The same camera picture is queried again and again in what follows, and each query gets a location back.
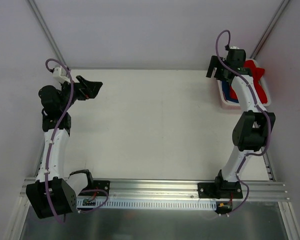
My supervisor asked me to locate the red t shirt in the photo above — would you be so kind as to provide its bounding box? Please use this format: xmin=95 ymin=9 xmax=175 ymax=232
xmin=226 ymin=58 xmax=271 ymax=106

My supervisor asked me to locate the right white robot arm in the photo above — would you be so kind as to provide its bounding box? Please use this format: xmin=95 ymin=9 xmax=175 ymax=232
xmin=203 ymin=46 xmax=276 ymax=199

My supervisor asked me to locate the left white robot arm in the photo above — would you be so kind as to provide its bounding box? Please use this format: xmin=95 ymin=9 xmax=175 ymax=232
xmin=26 ymin=75 xmax=103 ymax=219

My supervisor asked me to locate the blue t shirt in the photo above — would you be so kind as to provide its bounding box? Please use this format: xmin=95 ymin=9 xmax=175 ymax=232
xmin=221 ymin=81 xmax=239 ymax=104

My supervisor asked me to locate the white plastic basket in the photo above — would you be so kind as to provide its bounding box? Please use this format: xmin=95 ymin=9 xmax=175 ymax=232
xmin=217 ymin=58 xmax=271 ymax=110

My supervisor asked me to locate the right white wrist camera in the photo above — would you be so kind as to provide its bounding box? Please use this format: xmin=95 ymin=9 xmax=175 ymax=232
xmin=225 ymin=45 xmax=240 ymax=51

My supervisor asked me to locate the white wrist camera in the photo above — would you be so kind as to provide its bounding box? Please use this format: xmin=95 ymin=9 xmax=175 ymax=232
xmin=225 ymin=45 xmax=240 ymax=51
xmin=52 ymin=65 xmax=70 ymax=84

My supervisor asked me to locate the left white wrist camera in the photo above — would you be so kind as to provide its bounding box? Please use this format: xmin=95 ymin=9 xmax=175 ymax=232
xmin=52 ymin=65 xmax=70 ymax=84

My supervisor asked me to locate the right aluminium frame post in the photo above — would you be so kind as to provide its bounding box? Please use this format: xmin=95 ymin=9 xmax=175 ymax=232
xmin=250 ymin=0 xmax=291 ymax=59

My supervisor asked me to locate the aluminium frame post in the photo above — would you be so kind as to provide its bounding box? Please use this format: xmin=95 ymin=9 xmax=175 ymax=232
xmin=250 ymin=0 xmax=291 ymax=59
xmin=26 ymin=0 xmax=66 ymax=65

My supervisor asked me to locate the left aluminium frame post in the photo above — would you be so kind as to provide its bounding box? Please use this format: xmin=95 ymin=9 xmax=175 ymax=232
xmin=26 ymin=0 xmax=66 ymax=65

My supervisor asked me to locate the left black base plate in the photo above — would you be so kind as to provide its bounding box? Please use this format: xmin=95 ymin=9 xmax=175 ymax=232
xmin=79 ymin=180 xmax=111 ymax=197

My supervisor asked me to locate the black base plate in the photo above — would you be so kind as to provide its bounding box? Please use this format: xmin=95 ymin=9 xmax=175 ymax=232
xmin=79 ymin=180 xmax=111 ymax=197
xmin=197 ymin=181 xmax=243 ymax=199

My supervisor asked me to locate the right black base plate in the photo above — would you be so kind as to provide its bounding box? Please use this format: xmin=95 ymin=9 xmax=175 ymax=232
xmin=197 ymin=181 xmax=243 ymax=199

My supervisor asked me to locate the aluminium mounting rail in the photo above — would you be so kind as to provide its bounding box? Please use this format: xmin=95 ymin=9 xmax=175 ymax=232
xmin=19 ymin=176 xmax=291 ymax=202

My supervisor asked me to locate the white slotted cable duct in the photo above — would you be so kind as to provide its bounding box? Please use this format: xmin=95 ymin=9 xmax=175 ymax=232
xmin=76 ymin=198 xmax=217 ymax=210

